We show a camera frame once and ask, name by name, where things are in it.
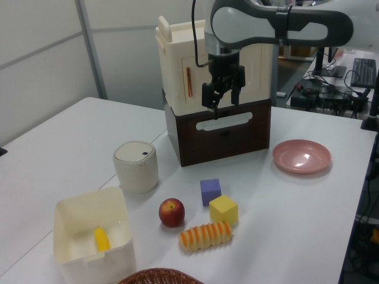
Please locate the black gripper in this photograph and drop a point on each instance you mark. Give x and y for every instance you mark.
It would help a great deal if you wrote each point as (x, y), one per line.
(225, 69)

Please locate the orange striped toy bread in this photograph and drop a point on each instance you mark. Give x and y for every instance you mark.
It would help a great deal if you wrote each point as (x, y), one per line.
(204, 236)

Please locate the white grey Franka robot arm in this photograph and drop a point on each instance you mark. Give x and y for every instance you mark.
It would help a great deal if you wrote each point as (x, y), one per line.
(237, 17)

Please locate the brown wicker basket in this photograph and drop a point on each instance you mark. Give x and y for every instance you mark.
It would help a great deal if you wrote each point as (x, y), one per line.
(160, 277)

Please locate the dark brown drawer box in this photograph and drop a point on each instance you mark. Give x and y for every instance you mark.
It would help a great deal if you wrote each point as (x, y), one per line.
(225, 145)

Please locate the cream plastic toy cabinet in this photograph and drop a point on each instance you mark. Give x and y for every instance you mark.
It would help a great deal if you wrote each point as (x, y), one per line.
(174, 74)

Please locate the wooden side desk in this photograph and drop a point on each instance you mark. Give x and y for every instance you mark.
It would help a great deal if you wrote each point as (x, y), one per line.
(297, 52)

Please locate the purple foam cube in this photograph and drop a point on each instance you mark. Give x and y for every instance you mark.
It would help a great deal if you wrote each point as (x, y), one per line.
(210, 190)

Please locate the pink plastic plate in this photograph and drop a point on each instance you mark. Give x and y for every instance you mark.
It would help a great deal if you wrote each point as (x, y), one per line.
(300, 156)

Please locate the black monitor stand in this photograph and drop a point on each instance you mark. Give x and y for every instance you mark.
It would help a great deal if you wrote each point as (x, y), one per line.
(327, 70)

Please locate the cream lidded canister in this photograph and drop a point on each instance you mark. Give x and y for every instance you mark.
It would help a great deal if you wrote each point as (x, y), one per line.
(136, 168)

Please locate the yellow foam cube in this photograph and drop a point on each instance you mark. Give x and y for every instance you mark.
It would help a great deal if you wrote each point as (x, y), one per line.
(223, 210)

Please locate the black computer monitor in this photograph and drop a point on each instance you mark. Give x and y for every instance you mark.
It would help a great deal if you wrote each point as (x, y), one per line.
(332, 54)

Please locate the red toy apple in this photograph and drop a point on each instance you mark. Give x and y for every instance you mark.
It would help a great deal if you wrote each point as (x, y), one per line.
(171, 213)

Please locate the black computer keyboard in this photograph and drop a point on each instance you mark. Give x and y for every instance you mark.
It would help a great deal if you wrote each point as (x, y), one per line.
(363, 72)

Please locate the yellow toy banana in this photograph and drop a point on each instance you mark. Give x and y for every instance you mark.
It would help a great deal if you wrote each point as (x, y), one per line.
(102, 239)

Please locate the cream square plastic bin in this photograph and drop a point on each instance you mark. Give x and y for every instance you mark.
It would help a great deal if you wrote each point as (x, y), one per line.
(89, 266)

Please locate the small black flat object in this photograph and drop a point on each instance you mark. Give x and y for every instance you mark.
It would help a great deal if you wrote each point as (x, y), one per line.
(3, 151)

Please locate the grey partition post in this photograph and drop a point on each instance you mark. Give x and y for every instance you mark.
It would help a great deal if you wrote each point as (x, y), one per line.
(93, 50)

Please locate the black desk clamp mount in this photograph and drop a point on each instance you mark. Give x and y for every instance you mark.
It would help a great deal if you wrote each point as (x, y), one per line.
(371, 118)

